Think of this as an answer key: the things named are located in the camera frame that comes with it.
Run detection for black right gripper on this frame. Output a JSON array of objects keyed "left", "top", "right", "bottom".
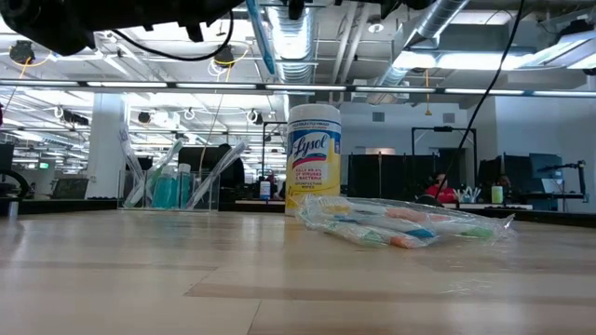
[{"left": 286, "top": 0, "right": 306, "bottom": 20}]

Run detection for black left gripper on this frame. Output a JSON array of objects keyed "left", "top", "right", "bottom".
[{"left": 95, "top": 0, "right": 246, "bottom": 42}]

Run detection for orange toothbrush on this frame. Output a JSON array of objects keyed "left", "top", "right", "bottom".
[
  {"left": 320, "top": 197, "right": 467, "bottom": 225},
  {"left": 302, "top": 219, "right": 420, "bottom": 250}
]

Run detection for long linear ceiling light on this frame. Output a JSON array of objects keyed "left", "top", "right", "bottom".
[{"left": 0, "top": 77, "right": 596, "bottom": 98}]

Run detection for yellow Lysol wipes canister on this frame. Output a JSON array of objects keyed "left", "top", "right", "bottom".
[{"left": 284, "top": 102, "right": 343, "bottom": 218}]

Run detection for black background monitor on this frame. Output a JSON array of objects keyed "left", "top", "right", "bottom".
[{"left": 177, "top": 146, "right": 234, "bottom": 176}]

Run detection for person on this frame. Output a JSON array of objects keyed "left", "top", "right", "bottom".
[
  {"left": 217, "top": 142, "right": 247, "bottom": 190},
  {"left": 494, "top": 174, "right": 516, "bottom": 204},
  {"left": 424, "top": 171, "right": 460, "bottom": 205}
]

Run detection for bright ceiling light panel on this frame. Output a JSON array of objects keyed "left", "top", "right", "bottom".
[{"left": 392, "top": 49, "right": 553, "bottom": 72}]

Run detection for white building column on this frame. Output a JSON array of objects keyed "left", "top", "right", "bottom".
[{"left": 86, "top": 92, "right": 130, "bottom": 201}]

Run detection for clear acrylic organizer box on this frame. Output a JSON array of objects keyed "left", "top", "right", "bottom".
[{"left": 117, "top": 169, "right": 222, "bottom": 211}]

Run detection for black room divider panels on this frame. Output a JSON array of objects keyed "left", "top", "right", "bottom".
[{"left": 347, "top": 152, "right": 465, "bottom": 202}]

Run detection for black hanging device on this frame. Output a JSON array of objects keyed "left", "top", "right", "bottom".
[{"left": 7, "top": 40, "right": 37, "bottom": 66}]

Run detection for grey laptop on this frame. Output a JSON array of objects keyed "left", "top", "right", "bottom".
[{"left": 49, "top": 177, "right": 89, "bottom": 201}]

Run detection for white utensils bunch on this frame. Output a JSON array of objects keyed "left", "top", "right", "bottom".
[{"left": 452, "top": 185, "right": 482, "bottom": 205}]

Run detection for dark desk monitor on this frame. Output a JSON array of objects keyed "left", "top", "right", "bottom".
[{"left": 528, "top": 152, "right": 564, "bottom": 195}]

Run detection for black overhead camera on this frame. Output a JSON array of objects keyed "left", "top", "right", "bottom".
[{"left": 212, "top": 44, "right": 237, "bottom": 70}]

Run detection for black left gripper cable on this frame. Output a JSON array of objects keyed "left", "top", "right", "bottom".
[{"left": 111, "top": 8, "right": 237, "bottom": 62}]

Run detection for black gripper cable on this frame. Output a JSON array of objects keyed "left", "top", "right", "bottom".
[
  {"left": 435, "top": 0, "right": 526, "bottom": 199},
  {"left": 111, "top": 8, "right": 237, "bottom": 62}
]

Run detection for large silver spiral duct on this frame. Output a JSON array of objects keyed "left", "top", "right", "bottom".
[{"left": 367, "top": 0, "right": 471, "bottom": 104}]

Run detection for black metal frame stand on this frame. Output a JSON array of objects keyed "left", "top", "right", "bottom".
[{"left": 411, "top": 125, "right": 480, "bottom": 201}]

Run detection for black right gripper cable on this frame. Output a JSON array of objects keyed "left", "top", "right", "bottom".
[{"left": 435, "top": 0, "right": 526, "bottom": 199}]

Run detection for black curved hose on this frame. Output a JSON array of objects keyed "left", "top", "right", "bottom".
[{"left": 0, "top": 167, "right": 33, "bottom": 199}]

